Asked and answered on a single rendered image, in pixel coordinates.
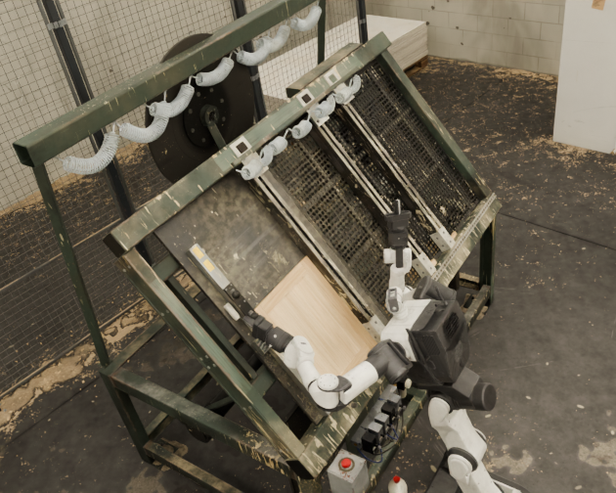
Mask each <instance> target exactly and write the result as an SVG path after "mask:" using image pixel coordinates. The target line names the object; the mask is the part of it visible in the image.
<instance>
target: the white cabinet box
mask: <svg viewBox="0 0 616 493"><path fill-rule="evenodd" d="M552 140H553V141H554V142H559V143H563V144H568V145H572V146H576V147H581V148H585V149H590V150H594V151H598V152H603V153H607V154H615V153H616V0H566V2H565V13H564V24H563V34H562V44H561V55H560V66H559V77H558V86H557V97H556V108H555V118H554V129H553V139H552Z"/></svg>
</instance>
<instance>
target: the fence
mask: <svg viewBox="0 0 616 493"><path fill-rule="evenodd" d="M195 247H198V248H199V250H200V251H201V252H202V253H203V254H204V256H203V257H202V258H201V259H199V258H198V257H197V256H196V254H195V253H194V252H193V249H194V248H195ZM186 254H187V255H188V256H189V257H190V258H191V259H192V260H193V262H194V263H195V265H196V266H197V267H198V269H199V270H200V271H201V272H202V273H203V275H204V276H205V277H206V278H207V279H208V281H209V282H210V283H211V284H212V285H213V286H214V288H216V289H217V290H218V291H219V293H220V294H221V295H222V296H223V297H224V299H225V300H226V301H227V302H229V303H230V304H231V305H232V306H233V308H234V309H235V310H236V311H237V312H238V313H239V315H240V318H241V319H243V317H244V315H243V313H242V312H241V311H240V310H239V308H238V307H237V305H236V304H235V303H234V302H233V301H232V300H231V299H230V298H229V297H228V295H227V294H226V293H225V292H224V291H223V289H224V288H226V287H227V286H228V285H229V284H230V282H229V281H228V280H227V279H226V277H225V276H224V275H223V274H222V273H221V271H220V270H219V269H218V268H217V267H216V265H215V264H214V263H213V262H212V261H211V260H210V258H209V257H208V256H207V255H206V254H205V252H204V251H203V250H202V249H201V248H200V246H199V245H198V244H195V245H194V246H192V247H191V248H190V249H188V250H187V251H186ZM206 259H208V260H209V262H210V263H211V264H212V265H213V266H214V269H213V270H212V271H211V272H210V271H209V270H208V269H207V268H206V267H205V265H204V264H203V262H204V261H205V260H206ZM268 351H269V352H270V353H271V354H272V356H273V357H274V358H275V359H276V360H277V362H278V363H279V364H280V365H281V366H282V368H283V369H284V370H285V371H286V372H287V374H288V375H289V376H290V377H291V378H292V380H293V381H294V382H295V383H296V384H297V385H298V387H299V388H300V389H301V390H302V391H303V393H304V394H305V395H306V396H307V397H308V399H309V400H310V401H311V402H312V403H313V404H314V406H315V407H316V408H317V409H318V410H319V412H320V413H321V414H322V415H323V416H328V415H329V414H330V412H325V411H323V410H321V409H319V408H318V407H317V405H316V403H315V401H314V399H313V397H312V396H311V394H310V393H309V392H308V391H307V389H306V387H305V385H304V384H303V380H302V378H301V376H300V375H299V373H298V371H297V369H296V368H295V369H293V368H290V367H288V366H287V365H286V364H285V363H284V359H285V354H284V353H278V352H277V351H275V350H274V349H272V348H271V347H270V349H269V350H268Z"/></svg>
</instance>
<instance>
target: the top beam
mask: <svg viewBox="0 0 616 493"><path fill-rule="evenodd" d="M391 44H392V43H391V42H390V40H389V39H388V38H387V36H386V35H385V34H384V32H383V31H381V32H380V33H378V34H377V35H376V36H374V37H373V38H372V39H370V40H369V41H368V42H366V43H365V44H364V45H362V46H361V47H360V48H358V49H357V50H355V51H354V52H353V53H351V54H350V55H349V56H347V57H346V58H345V59H343V60H342V61H341V62H339V63H338V64H336V65H335V66H334V67H332V68H331V69H329V70H328V71H327V72H325V73H324V74H323V75H321V76H320V77H318V78H317V79H316V80H314V81H313V82H312V83H310V84H309V85H308V86H306V87H305V88H304V89H302V90H301V91H300V92H298V93H297V94H295V95H294V96H293V97H291V98H290V99H289V100H287V101H286V102H285V103H283V104H282V105H281V106H279V107H278V108H276V109H275V110H274V111H272V112H271V113H269V114H268V115H267V116H265V117H264V118H263V119H261V120H260V121H258V122H257V123H256V124H254V125H253V126H252V127H250V128H249V129H248V130H246V131H245V132H244V133H243V134H242V135H241V136H239V137H238V138H236V139H235V140H234V141H232V142H231V143H230V144H228V145H227V146H226V147H224V148H223V149H222V150H220V151H219V152H217V153H216V154H215V155H213V156H212V157H210V158H209V159H208V160H206V161H205V162H204V163H202V164H201V165H199V166H198V167H197V168H195V169H194V170H193V171H191V172H190V173H189V174H187V175H186V176H185V177H183V178H182V179H181V180H179V181H178V182H176V183H175V184H174V185H172V186H171V187H170V188H168V189H167V190H166V191H164V192H163V193H162V194H160V195H159V196H157V197H156V198H155V199H153V200H152V201H151V202H149V203H148V204H146V205H145V206H144V207H142V208H141V209H139V210H138V211H137V212H135V213H134V214H133V215H131V216H130V217H129V218H127V219H126V220H125V221H123V222H122V223H121V224H119V225H118V226H116V227H115V228H114V229H112V230H111V231H110V232H109V233H108V234H107V235H106V236H105V237H104V238H103V242H104V243H105V244H106V245H107V247H108V248H109V249H110V250H111V251H112V253H113V254H114V255H115V256H116V257H117V258H120V257H121V256H122V255H123V254H124V253H126V252H127V251H128V250H129V249H131V248H132V247H134V246H135V245H137V244H138V243H139V242H140V241H142V240H143V239H144V238H146V237H147V236H148V235H149V234H151V233H152V232H153V231H154V230H156V229H157V228H158V227H160V226H161V225H162V224H163V223H165V222H166V221H167V220H169V219H170V218H171V217H172V216H174V215H175V214H176V213H177V212H179V211H180V210H181V209H183V208H184V207H185V206H186V205H188V204H189V203H190V202H192V201H193V200H194V199H196V198H197V197H198V196H199V195H201V194H202V193H203V192H205V191H206V190H207V189H208V188H210V187H211V186H212V185H213V184H215V183H216V182H217V181H219V180H220V179H221V178H222V177H224V176H225V175H226V174H228V173H229V172H230V171H231V170H233V169H234V168H235V167H236V166H238V165H239V164H240V163H242V162H240V163H239V164H237V165H236V166H235V167H233V166H232V165H231V163H232V162H233V161H234V160H236V159H237V158H238V157H237V156H236V155H235V153H234V152H233V151H232V150H231V148H230V147H229V146H230V145H232V144H233V143H234V142H236V141H237V140H239V139H240V137H242V136H243V137H244V138H245V139H246V141H247V142H248V143H249V144H250V146H251V147H253V146H254V145H255V144H257V143H258V142H259V141H260V140H262V139H263V138H264V137H266V136H267V135H268V134H270V133H271V132H272V131H273V130H275V129H276V128H277V127H279V126H280V125H281V124H283V123H284V122H285V121H286V120H288V119H289V118H290V117H292V116H293V115H294V114H295V113H297V112H298V111H300V110H301V109H302V108H303V107H302V105H301V104H300V103H299V101H298V100H297V99H296V96H297V95H299V94H300V93H301V92H303V91H304V90H305V89H308V90H309V92H310V93H311V94H312V95H313V97H314V98H317V97H318V96H319V95H320V94H322V93H323V92H324V91H326V90H327V89H328V88H330V86H329V84H328V83H327V82H326V81H325V79H324V78H323V76H324V75H325V74H327V73H328V72H330V71H331V70H332V69H334V71H335V72H336V73H337V74H338V76H339V77H340V78H341V77H343V76H344V75H345V74H347V73H348V72H349V71H351V70H352V69H353V68H354V67H356V66H358V68H359V69H358V71H359V70H360V69H361V68H362V67H364V66H365V65H367V64H368V63H369V62H370V61H372V60H373V59H374V58H376V57H377V56H378V55H379V54H381V53H382V52H383V51H384V50H385V49H387V48H388V47H389V46H390V45H391Z"/></svg>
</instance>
